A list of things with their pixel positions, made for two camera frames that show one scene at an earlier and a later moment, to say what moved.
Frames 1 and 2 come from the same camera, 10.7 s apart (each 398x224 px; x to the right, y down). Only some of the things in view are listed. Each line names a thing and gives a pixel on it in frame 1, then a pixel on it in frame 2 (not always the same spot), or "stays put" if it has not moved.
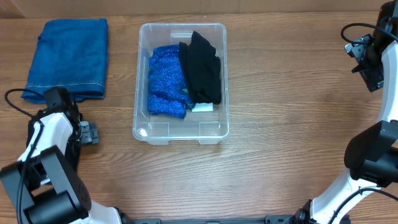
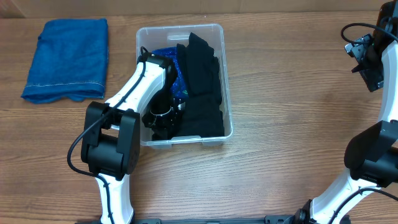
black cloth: [204, 70] stays put
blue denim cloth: [73, 54] stays put
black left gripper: [91, 133] -> [165, 129]
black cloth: [73, 149] -> [203, 116]
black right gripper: [370, 74] stays put
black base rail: [301, 218] stays put
